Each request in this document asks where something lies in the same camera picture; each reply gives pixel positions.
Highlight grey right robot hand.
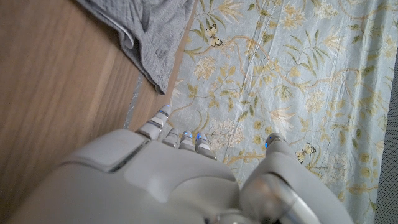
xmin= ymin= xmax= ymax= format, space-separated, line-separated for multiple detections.
xmin=6 ymin=104 xmax=355 ymax=224

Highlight grey tape strip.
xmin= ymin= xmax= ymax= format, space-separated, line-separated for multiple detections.
xmin=124 ymin=74 xmax=144 ymax=130

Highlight floral butterfly backdrop cloth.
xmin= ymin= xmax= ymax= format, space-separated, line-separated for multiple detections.
xmin=167 ymin=0 xmax=398 ymax=224

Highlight grey shorts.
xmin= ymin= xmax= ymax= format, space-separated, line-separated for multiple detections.
xmin=76 ymin=0 xmax=197 ymax=95

